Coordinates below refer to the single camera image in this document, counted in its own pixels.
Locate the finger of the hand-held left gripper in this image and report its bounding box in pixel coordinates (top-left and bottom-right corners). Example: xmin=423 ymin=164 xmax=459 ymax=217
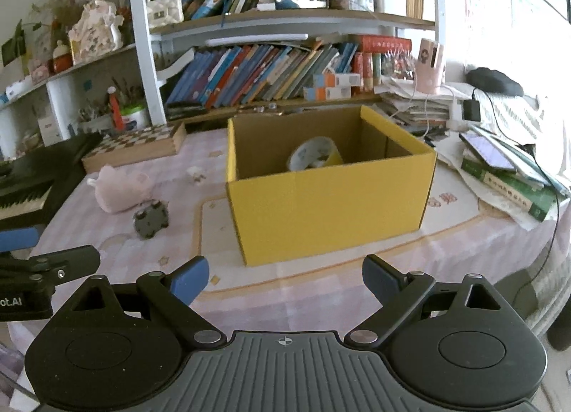
xmin=0 ymin=227 xmax=40 ymax=254
xmin=0 ymin=246 xmax=101 ymax=290

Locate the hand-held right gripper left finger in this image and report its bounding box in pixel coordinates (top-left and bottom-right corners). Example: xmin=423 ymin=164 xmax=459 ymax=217
xmin=54 ymin=255 xmax=225 ymax=348

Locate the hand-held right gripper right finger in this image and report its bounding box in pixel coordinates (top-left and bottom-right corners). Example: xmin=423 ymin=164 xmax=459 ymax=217
xmin=344 ymin=254 xmax=516 ymax=348

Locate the grey toy car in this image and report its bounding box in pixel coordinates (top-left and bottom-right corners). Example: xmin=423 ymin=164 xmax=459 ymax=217
xmin=133 ymin=200 xmax=170 ymax=240

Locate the yellow cardboard box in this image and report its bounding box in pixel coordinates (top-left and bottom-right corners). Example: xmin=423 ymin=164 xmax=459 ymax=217
xmin=225 ymin=105 xmax=438 ymax=267

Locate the pink plush toy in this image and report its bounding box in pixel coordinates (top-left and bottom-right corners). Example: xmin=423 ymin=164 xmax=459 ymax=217
xmin=87 ymin=164 xmax=152 ymax=215

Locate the yellow tape roll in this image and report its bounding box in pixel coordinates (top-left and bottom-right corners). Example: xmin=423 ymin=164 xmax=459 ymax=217
xmin=287 ymin=136 xmax=344 ymax=172

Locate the pink checkered cloth desktop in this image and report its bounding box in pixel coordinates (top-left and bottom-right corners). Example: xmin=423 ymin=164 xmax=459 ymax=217
xmin=6 ymin=126 xmax=571 ymax=350

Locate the black piano keyboard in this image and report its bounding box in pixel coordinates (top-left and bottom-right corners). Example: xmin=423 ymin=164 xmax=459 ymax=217
xmin=0 ymin=132 xmax=104 ymax=231

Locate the white box red label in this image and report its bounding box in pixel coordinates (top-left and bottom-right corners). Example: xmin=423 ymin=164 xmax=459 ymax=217
xmin=38 ymin=116 xmax=63 ymax=146

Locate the wooden chessboard box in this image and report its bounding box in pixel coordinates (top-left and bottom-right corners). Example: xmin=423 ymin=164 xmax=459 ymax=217
xmin=81 ymin=122 xmax=187 ymax=174

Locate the brush holder cup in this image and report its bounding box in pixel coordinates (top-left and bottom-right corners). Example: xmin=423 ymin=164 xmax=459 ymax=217
xmin=78 ymin=104 xmax=112 ymax=134

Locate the red glue bottle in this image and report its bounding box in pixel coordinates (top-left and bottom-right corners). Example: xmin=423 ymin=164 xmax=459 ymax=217
xmin=107 ymin=86 xmax=126 ymax=131

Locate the thick green book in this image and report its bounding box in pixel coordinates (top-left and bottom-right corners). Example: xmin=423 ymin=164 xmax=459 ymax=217
xmin=460 ymin=157 xmax=558 ymax=223

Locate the white green tub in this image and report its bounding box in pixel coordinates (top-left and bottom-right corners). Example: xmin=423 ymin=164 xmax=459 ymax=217
xmin=120 ymin=104 xmax=151 ymax=131

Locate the smartphone with lit screen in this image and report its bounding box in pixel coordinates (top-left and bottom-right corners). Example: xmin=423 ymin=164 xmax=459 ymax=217
xmin=459 ymin=131 xmax=518 ymax=172

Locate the stack of papers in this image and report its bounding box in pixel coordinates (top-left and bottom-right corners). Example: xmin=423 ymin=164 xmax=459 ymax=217
xmin=377 ymin=82 xmax=453 ymax=136

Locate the orange white small box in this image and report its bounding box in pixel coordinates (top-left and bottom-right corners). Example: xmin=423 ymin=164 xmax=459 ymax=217
xmin=304 ymin=86 xmax=352 ymax=101
xmin=312 ymin=73 xmax=361 ymax=88

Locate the white wooden bookshelf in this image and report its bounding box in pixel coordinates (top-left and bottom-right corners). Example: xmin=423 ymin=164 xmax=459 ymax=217
xmin=0 ymin=0 xmax=440 ymax=158

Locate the pink cup holder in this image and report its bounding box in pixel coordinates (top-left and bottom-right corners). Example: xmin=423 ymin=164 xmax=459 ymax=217
xmin=414 ymin=37 xmax=446 ymax=94

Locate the long row of leaning books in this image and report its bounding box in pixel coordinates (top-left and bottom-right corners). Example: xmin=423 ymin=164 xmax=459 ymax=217
xmin=165 ymin=39 xmax=360 ymax=109

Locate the floral ceramic ornament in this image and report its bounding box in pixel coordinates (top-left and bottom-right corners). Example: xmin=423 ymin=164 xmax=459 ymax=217
xmin=68 ymin=0 xmax=125 ymax=65

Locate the black pouch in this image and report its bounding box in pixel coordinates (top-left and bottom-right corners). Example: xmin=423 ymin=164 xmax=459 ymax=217
xmin=465 ymin=66 xmax=525 ymax=97

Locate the thick red dictionary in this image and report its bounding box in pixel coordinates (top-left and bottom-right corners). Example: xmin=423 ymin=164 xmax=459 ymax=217
xmin=352 ymin=35 xmax=413 ymax=53

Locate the dried flower bouquet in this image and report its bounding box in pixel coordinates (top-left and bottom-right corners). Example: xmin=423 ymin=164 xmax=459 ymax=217
xmin=31 ymin=0 xmax=94 ymax=38

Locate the white quilted handbag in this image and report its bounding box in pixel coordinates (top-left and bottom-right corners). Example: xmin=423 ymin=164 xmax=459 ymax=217
xmin=145 ymin=0 xmax=185 ymax=30

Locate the white pen holder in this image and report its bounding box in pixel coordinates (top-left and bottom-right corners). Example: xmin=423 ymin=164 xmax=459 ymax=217
xmin=372 ymin=0 xmax=408 ymax=16

